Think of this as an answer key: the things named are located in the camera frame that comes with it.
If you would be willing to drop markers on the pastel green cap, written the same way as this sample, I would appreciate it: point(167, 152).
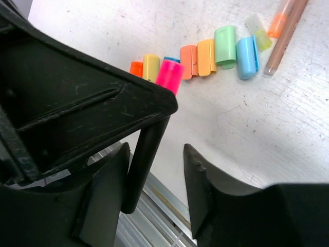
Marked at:
point(224, 45)

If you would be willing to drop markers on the pastel blue cap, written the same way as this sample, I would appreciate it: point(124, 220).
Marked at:
point(247, 57)

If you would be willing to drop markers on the pastel orange cap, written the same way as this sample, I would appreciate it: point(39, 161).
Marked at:
point(206, 58)

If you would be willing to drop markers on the black pink-capped highlighter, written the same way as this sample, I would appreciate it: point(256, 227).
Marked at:
point(147, 145)

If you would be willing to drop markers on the bright blue cap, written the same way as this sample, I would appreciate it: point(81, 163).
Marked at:
point(171, 59)

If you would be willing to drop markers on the clear orange pen cap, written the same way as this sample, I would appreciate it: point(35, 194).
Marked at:
point(280, 18)

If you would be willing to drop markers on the coral orange cap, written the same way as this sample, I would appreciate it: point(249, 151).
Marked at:
point(188, 58)

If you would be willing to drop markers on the neon orange cap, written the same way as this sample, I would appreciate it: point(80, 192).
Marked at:
point(136, 68)

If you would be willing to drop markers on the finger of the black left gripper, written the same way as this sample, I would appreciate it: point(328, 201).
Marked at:
point(59, 106)

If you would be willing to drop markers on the clear yellow pen cap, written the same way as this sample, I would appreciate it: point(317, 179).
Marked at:
point(256, 28)

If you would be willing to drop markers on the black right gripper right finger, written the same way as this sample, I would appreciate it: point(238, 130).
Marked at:
point(225, 211)

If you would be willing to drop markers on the thin orange pen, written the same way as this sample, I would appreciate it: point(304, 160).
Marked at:
point(285, 37)

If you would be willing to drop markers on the neon pink cap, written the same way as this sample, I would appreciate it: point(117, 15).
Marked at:
point(170, 75)

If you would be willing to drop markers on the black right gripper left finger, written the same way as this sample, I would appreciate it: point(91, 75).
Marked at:
point(81, 209)

